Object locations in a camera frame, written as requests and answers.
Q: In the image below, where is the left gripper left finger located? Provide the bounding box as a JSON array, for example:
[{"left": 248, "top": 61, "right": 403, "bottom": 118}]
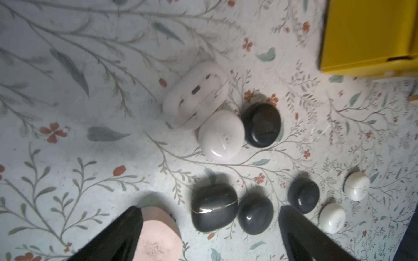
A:
[{"left": 68, "top": 206, "right": 144, "bottom": 261}]

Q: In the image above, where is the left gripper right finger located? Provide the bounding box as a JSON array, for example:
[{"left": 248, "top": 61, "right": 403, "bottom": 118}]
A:
[{"left": 278, "top": 206, "right": 355, "bottom": 261}]

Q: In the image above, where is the pink oval earphone case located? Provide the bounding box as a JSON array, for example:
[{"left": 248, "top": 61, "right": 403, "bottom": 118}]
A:
[{"left": 133, "top": 206, "right": 183, "bottom": 261}]

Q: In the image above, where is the white round earphone case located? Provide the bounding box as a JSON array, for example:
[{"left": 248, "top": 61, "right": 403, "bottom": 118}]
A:
[
  {"left": 198, "top": 110, "right": 245, "bottom": 162},
  {"left": 344, "top": 172, "right": 370, "bottom": 202},
  {"left": 319, "top": 203, "right": 346, "bottom": 234}
]

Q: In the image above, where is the yellow drawer cabinet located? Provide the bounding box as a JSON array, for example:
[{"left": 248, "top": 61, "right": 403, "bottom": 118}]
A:
[{"left": 320, "top": 1, "right": 418, "bottom": 78}]

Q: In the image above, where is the black round earphone case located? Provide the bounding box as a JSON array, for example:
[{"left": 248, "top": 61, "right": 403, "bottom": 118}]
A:
[
  {"left": 288, "top": 178, "right": 320, "bottom": 214},
  {"left": 241, "top": 102, "right": 281, "bottom": 148}
]

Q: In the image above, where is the black oval earphone case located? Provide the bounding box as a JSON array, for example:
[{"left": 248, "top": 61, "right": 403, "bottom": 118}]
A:
[{"left": 238, "top": 194, "right": 274, "bottom": 235}]

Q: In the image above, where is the black square earphone case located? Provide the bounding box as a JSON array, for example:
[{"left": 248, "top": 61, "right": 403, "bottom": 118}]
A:
[{"left": 191, "top": 184, "right": 238, "bottom": 232}]

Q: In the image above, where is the white oblong earphone case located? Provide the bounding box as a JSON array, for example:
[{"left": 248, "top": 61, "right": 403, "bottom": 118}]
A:
[{"left": 163, "top": 62, "right": 229, "bottom": 131}]

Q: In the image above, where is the wooden easel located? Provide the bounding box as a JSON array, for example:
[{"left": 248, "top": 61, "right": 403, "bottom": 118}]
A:
[{"left": 408, "top": 94, "right": 418, "bottom": 104}]

